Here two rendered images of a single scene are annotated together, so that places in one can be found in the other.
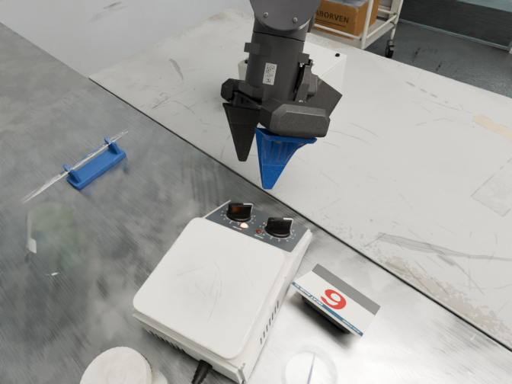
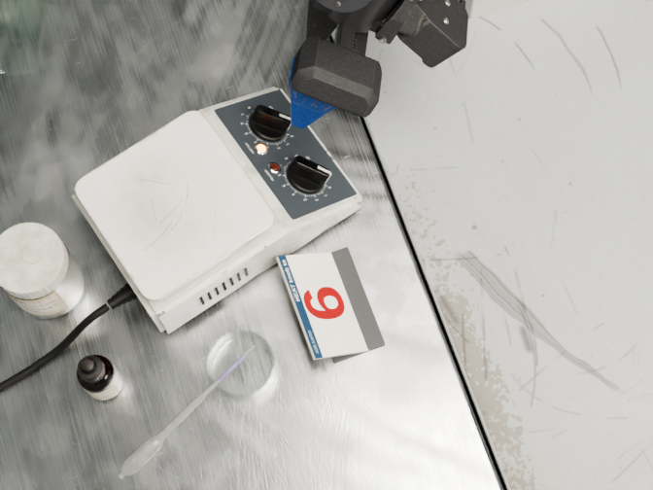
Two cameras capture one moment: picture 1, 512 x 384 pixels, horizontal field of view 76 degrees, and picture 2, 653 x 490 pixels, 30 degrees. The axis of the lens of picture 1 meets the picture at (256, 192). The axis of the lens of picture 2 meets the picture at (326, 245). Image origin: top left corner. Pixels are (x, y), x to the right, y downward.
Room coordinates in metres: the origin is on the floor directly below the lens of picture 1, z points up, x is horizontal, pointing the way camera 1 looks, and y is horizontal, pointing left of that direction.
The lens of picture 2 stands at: (-0.08, -0.22, 1.87)
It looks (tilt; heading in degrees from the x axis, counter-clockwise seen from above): 72 degrees down; 30
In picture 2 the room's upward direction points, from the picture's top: 5 degrees counter-clockwise
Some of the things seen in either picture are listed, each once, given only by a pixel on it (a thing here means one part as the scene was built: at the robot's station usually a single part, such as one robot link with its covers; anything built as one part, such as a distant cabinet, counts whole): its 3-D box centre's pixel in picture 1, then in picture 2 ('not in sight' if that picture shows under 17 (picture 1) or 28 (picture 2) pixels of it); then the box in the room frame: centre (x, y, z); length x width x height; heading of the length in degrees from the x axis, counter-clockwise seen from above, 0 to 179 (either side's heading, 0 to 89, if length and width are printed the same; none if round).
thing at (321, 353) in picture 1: (309, 374); (242, 366); (0.07, -0.04, 0.91); 0.06 x 0.06 x 0.02
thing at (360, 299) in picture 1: (336, 296); (330, 301); (0.15, -0.08, 0.92); 0.09 x 0.06 x 0.04; 45
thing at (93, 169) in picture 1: (94, 161); not in sight; (0.42, 0.27, 0.92); 0.10 x 0.03 x 0.04; 139
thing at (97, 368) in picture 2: not in sight; (96, 374); (0.01, 0.06, 0.93); 0.03 x 0.03 x 0.07
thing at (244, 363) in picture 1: (228, 276); (208, 205); (0.18, 0.04, 0.94); 0.22 x 0.13 x 0.08; 150
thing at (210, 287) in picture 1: (212, 279); (174, 204); (0.15, 0.05, 0.98); 0.12 x 0.12 x 0.01; 60
